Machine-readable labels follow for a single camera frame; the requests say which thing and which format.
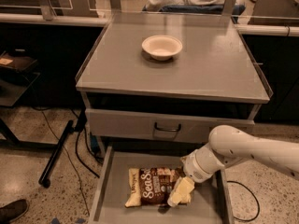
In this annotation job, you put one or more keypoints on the dark side table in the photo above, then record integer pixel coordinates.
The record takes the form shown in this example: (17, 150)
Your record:
(16, 77)

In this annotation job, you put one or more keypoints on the black drawer handle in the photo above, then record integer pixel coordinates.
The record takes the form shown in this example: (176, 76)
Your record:
(165, 129)

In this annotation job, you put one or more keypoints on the brown chip bag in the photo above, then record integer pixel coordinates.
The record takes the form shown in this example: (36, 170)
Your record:
(151, 186)

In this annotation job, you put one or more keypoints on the black stand leg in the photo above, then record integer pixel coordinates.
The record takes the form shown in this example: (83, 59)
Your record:
(44, 179)

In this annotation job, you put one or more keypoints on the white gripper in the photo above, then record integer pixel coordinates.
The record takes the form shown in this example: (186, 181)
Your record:
(195, 167)

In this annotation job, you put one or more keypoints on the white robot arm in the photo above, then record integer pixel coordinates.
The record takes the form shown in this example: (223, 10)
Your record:
(226, 147)

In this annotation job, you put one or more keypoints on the grey drawer cabinet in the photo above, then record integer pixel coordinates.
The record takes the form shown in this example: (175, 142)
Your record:
(213, 76)

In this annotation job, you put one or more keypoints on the white bowl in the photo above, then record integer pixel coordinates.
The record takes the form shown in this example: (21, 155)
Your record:
(162, 47)

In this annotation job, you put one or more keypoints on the grey open middle drawer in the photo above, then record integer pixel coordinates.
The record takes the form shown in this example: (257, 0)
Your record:
(210, 200)

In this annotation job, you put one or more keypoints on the grey top drawer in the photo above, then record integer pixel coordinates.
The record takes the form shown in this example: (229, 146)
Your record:
(139, 125)

